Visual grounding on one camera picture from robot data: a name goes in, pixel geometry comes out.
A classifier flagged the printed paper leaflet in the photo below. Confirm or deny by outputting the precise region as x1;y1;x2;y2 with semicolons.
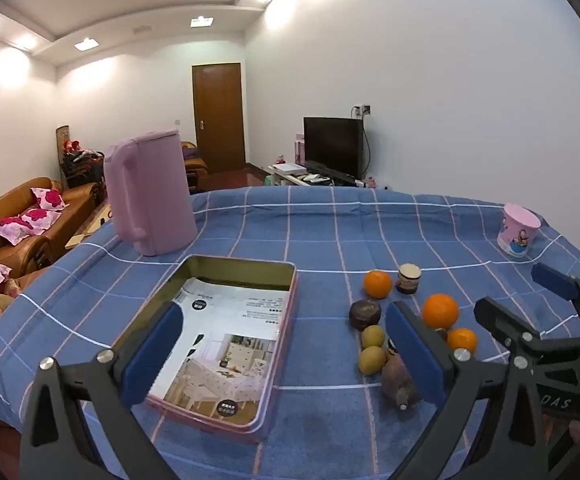
146;277;293;418

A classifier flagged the dark brown round fruit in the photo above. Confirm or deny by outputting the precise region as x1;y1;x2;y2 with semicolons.
348;299;383;331

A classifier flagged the blue checked tablecloth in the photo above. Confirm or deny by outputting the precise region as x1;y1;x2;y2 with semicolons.
0;186;580;480

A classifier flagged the brown leather sofa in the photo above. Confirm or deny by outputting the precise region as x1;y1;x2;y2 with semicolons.
0;176;103;281

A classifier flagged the purple sweet potato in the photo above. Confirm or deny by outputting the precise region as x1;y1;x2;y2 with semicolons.
381;352;422;409

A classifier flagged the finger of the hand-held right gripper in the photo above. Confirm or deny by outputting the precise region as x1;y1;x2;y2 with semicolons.
474;297;580;361
531;262;580;336

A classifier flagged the upright rolled mat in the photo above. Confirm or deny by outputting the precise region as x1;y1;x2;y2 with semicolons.
56;125;73;166

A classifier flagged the small orange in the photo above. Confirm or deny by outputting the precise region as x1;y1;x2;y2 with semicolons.
446;328;478;354

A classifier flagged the pink cartoon paper cup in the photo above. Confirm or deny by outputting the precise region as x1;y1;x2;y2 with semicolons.
497;203;541;260

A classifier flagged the black power cable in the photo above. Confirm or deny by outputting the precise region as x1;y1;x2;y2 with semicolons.
363;115;373;181

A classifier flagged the pink metal tin box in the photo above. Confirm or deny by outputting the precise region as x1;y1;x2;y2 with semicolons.
114;255;298;445

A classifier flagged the brown wooden door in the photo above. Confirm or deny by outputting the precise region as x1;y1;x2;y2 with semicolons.
192;62;247;173

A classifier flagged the black flat television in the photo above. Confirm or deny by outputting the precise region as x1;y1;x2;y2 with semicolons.
303;116;365;181

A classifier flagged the large orange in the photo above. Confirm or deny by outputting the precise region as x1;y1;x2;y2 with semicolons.
422;293;460;330

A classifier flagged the pink electric kettle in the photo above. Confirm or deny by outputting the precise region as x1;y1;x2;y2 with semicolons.
103;129;199;257

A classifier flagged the white television stand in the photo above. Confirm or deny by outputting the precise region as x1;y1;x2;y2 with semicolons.
265;162;371;188

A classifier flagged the green kiwi fruit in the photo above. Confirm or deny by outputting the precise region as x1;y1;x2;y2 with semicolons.
358;345;387;375
361;325;387;349

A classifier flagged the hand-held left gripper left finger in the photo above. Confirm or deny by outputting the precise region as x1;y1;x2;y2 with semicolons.
19;301;185;480

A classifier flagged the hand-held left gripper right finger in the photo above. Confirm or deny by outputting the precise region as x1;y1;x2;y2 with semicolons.
386;301;570;480

